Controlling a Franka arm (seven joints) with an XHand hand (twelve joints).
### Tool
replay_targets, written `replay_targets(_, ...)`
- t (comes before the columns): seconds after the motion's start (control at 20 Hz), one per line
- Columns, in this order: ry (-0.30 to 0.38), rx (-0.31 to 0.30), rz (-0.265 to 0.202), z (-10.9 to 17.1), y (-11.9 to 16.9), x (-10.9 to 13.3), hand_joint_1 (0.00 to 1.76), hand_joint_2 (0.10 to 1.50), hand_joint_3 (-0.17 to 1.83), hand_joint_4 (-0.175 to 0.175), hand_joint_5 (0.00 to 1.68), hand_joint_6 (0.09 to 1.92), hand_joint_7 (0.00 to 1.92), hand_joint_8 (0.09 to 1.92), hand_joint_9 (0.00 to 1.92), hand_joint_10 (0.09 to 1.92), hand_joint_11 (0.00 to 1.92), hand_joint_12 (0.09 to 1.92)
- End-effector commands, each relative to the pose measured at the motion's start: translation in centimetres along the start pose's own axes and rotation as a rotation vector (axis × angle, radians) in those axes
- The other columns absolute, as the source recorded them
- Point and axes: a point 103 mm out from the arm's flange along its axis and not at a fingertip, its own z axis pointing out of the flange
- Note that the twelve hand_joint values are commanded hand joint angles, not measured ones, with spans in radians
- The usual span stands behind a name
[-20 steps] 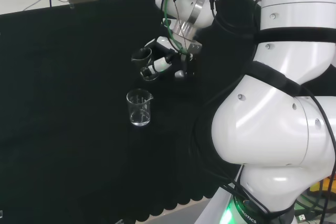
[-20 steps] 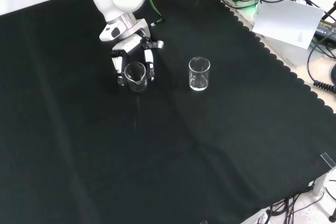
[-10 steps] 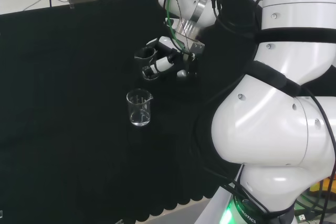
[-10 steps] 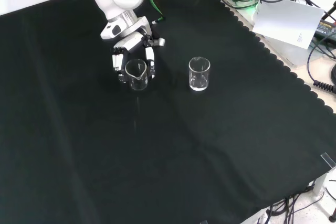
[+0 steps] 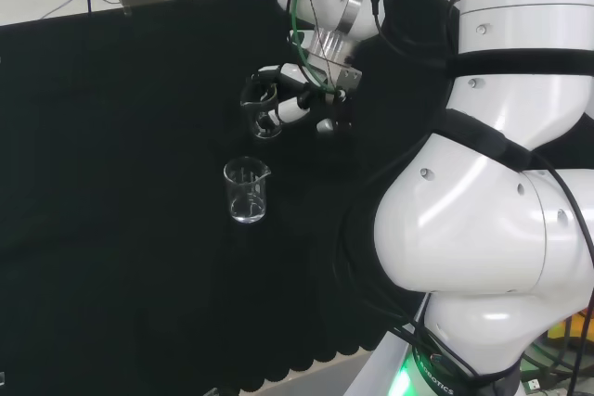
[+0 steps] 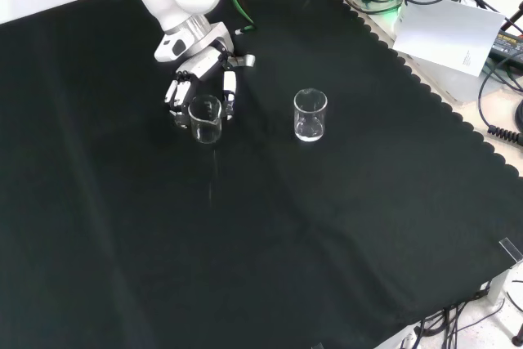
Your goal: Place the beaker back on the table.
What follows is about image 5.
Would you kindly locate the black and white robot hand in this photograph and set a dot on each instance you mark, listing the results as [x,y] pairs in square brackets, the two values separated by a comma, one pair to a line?
[297,99]

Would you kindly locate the small clear glass beaker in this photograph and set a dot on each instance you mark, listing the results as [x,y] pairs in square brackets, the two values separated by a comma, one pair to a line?
[262,113]

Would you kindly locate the clear glass beaker with spout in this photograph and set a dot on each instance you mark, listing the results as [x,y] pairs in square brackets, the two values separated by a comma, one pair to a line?
[246,192]

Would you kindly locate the black bench cloth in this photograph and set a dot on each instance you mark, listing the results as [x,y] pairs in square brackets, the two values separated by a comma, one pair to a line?
[139,192]

